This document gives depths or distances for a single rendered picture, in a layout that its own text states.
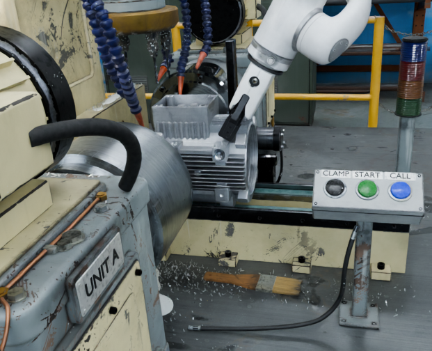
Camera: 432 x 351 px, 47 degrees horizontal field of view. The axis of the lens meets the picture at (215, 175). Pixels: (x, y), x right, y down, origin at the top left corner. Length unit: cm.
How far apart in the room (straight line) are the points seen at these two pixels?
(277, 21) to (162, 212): 39
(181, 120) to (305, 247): 38
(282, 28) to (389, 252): 50
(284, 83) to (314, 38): 334
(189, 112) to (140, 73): 351
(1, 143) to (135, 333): 31
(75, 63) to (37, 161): 76
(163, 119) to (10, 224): 58
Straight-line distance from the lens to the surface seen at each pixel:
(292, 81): 420
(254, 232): 109
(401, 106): 133
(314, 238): 108
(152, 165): 80
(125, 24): 100
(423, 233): 127
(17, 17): 106
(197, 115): 103
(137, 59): 452
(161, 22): 102
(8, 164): 46
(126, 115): 117
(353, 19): 90
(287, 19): 91
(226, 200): 104
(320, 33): 88
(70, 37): 123
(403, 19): 604
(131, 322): 63
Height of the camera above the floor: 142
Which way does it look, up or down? 23 degrees down
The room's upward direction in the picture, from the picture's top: 4 degrees counter-clockwise
